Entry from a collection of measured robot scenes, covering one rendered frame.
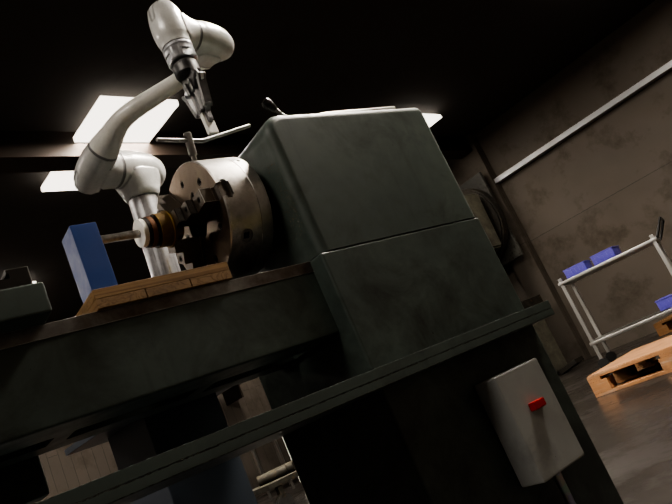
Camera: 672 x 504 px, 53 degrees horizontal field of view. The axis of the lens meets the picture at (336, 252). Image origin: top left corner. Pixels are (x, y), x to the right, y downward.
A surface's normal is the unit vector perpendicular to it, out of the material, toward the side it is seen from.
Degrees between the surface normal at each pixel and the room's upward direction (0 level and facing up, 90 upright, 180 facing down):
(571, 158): 90
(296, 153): 90
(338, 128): 90
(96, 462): 90
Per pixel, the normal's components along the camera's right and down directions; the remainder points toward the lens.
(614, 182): -0.68, 0.11
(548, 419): 0.52, -0.43
